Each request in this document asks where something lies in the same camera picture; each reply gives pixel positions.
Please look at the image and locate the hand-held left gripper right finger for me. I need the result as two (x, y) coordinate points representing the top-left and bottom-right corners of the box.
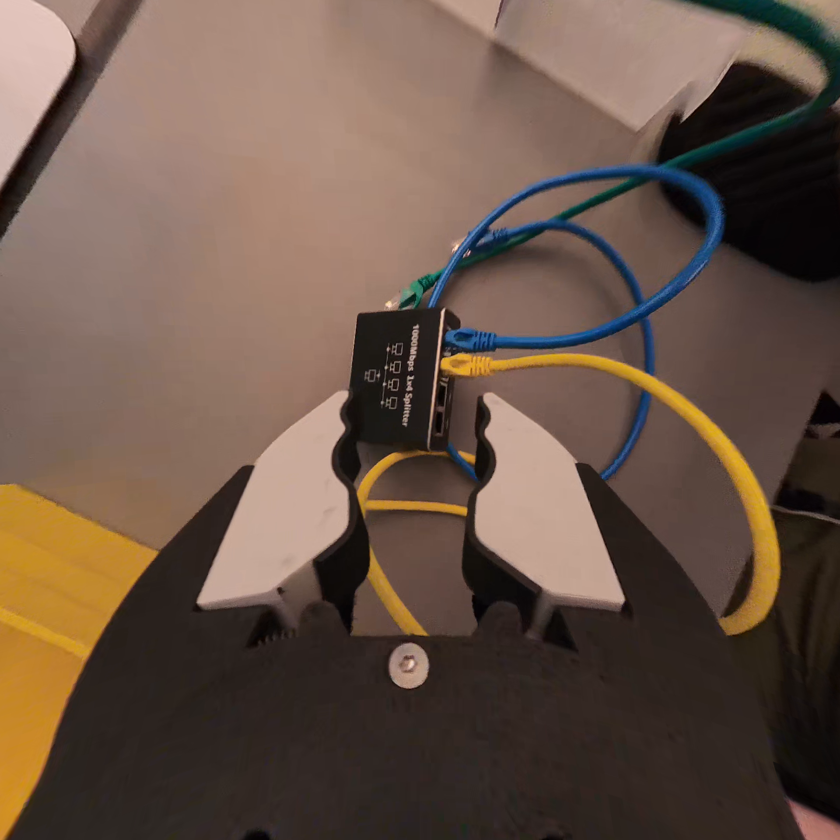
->
(462, 392), (626, 641)

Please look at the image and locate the clear plastic bin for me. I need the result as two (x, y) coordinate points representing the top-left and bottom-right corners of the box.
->
(427, 0), (752, 132)

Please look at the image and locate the black ethernet splitter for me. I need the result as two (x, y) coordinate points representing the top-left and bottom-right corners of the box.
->
(350, 307), (462, 452)

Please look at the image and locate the yellow plastic bin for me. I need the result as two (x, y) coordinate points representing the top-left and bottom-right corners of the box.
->
(0, 484), (160, 821)

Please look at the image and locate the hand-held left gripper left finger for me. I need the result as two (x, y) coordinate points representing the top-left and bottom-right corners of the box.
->
(196, 389), (371, 621)

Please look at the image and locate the blue ethernet cable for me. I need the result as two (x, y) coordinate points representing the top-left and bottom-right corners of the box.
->
(427, 164), (726, 483)

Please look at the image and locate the green ethernet cable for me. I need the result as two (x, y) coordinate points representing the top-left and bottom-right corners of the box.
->
(384, 0), (840, 311)

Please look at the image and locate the white stand base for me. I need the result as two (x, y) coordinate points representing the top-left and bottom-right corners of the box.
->
(0, 0), (77, 191)

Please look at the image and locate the yellow ethernet cable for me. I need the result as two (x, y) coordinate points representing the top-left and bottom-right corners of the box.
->
(356, 352), (782, 637)

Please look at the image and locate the black mesh pad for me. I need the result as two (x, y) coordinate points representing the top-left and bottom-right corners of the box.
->
(656, 62), (840, 283)

